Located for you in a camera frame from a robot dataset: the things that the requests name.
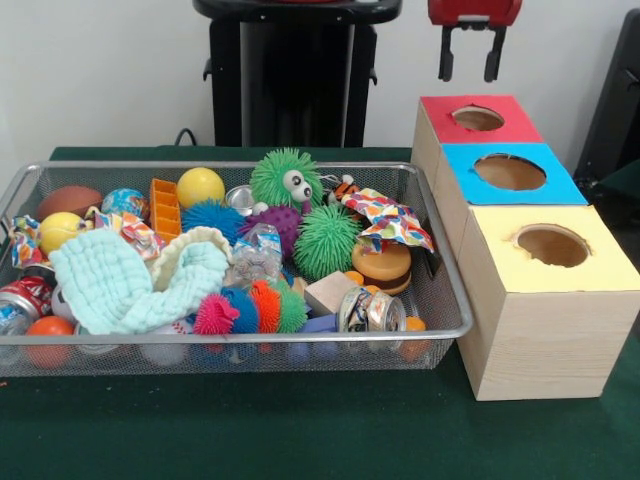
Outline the yellow ball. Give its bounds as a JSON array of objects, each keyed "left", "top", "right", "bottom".
[{"left": 176, "top": 167, "right": 226, "bottom": 209}]

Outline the crushed drink can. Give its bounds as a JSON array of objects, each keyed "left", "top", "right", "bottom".
[{"left": 339, "top": 285, "right": 409, "bottom": 351}]

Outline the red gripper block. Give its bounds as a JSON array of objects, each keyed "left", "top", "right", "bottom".
[{"left": 427, "top": 0, "right": 524, "bottom": 84}]

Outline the multicolour fuzzy caterpillar toy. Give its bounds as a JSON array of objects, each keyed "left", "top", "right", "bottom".
[{"left": 192, "top": 277, "right": 310, "bottom": 337}]

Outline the green fuzzy toy with eyes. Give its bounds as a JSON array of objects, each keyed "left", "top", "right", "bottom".
[{"left": 249, "top": 146, "right": 325, "bottom": 207}]

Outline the green fuzzy ball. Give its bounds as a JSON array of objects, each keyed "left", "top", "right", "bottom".
[{"left": 293, "top": 203, "right": 364, "bottom": 284}]

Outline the orange plastic grid tray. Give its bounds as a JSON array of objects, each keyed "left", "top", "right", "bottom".
[{"left": 149, "top": 178, "right": 184, "bottom": 245}]

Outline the foam burger toy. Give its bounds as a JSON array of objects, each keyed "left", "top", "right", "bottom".
[{"left": 350, "top": 243, "right": 414, "bottom": 297}]

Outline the blue spiky ball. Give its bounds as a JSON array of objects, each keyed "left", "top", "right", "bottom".
[{"left": 180, "top": 198, "right": 249, "bottom": 246}]

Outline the mint green cloth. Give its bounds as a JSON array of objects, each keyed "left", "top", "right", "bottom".
[{"left": 48, "top": 227, "right": 234, "bottom": 336}]

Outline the wooden box with three holes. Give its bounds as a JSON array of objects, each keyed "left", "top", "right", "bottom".
[{"left": 410, "top": 93, "right": 640, "bottom": 402}]

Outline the silver wire mesh bin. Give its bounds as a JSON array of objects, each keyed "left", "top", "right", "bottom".
[{"left": 0, "top": 160, "right": 475, "bottom": 379}]

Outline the dark green tablecloth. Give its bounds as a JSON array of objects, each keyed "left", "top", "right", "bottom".
[
  {"left": 579, "top": 162, "right": 640, "bottom": 201},
  {"left": 0, "top": 145, "right": 640, "bottom": 480}
]

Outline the small striped tiger keychain plush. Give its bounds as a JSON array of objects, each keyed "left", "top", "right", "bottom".
[{"left": 328, "top": 174, "right": 362, "bottom": 202}]

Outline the black chair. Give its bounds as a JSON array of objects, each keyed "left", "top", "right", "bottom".
[{"left": 573, "top": 8, "right": 640, "bottom": 201}]

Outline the white multicolour dotted cloth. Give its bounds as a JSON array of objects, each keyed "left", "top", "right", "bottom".
[{"left": 339, "top": 187, "right": 435, "bottom": 254}]

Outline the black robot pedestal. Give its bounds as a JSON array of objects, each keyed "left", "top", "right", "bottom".
[{"left": 192, "top": 0, "right": 404, "bottom": 148}]

